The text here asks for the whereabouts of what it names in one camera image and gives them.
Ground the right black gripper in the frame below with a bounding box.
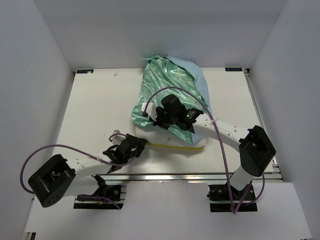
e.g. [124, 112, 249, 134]
[149, 107, 178, 131]

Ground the cream yellow foam pillow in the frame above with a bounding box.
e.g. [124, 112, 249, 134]
[134, 125, 207, 150]

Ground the light blue pillowcase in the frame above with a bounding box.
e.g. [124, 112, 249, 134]
[130, 55, 213, 145]

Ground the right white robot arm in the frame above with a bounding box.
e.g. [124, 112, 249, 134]
[143, 94, 276, 200]

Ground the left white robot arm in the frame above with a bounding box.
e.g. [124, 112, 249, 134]
[24, 130, 148, 210]

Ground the right blue table sticker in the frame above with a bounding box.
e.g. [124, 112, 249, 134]
[224, 67, 243, 72]

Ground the blue table sticker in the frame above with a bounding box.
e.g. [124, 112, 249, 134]
[76, 69, 94, 74]
[224, 67, 243, 72]

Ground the left blue table sticker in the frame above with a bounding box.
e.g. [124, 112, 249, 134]
[76, 69, 94, 74]

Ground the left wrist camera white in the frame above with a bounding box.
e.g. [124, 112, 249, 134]
[108, 130, 123, 142]

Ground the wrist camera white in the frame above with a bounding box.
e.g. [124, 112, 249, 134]
[108, 130, 123, 142]
[141, 102, 157, 121]

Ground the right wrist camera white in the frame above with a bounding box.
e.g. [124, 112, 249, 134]
[141, 102, 157, 121]

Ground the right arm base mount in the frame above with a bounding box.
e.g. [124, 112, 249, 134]
[206, 183, 258, 213]

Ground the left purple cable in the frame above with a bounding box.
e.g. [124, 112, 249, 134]
[19, 132, 140, 210]

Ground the purple cable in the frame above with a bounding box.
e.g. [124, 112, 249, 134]
[146, 86, 266, 215]
[19, 132, 140, 210]

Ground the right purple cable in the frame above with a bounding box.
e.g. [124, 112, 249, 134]
[146, 86, 266, 215]

